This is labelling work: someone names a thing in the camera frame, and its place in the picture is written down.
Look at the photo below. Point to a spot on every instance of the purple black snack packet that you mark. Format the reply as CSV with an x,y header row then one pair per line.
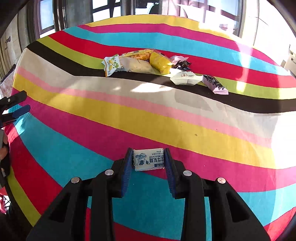
x,y
214,85

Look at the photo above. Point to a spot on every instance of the colourful striped tablecloth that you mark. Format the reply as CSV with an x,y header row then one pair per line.
x,y
81,121

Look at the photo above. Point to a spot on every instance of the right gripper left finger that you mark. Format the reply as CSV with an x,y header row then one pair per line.
x,y
65,217

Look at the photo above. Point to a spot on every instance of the white blue milk candy packet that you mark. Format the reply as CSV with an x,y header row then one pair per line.
x,y
148,159

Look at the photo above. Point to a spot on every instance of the yellow cake packet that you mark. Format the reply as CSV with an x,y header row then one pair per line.
x,y
161,62

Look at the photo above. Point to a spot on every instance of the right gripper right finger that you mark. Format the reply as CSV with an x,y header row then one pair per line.
x,y
231,217

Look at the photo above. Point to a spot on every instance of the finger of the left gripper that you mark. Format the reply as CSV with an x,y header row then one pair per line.
x,y
9,118
8,102

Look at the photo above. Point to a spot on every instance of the orange chips snack packet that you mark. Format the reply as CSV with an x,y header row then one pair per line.
x,y
139,54

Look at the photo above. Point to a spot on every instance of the beige bread snack packet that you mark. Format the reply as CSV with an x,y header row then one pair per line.
x,y
135,65

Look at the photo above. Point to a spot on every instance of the small black pink candy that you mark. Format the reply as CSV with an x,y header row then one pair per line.
x,y
182,65

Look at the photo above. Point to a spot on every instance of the white lemon snack packet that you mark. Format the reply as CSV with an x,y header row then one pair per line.
x,y
112,64

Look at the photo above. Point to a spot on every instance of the white folded snack packet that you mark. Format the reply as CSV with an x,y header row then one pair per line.
x,y
186,78

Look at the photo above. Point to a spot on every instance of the window frame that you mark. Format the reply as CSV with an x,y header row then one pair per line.
x,y
138,11

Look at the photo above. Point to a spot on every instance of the person left hand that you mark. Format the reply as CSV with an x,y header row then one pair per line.
x,y
4,147

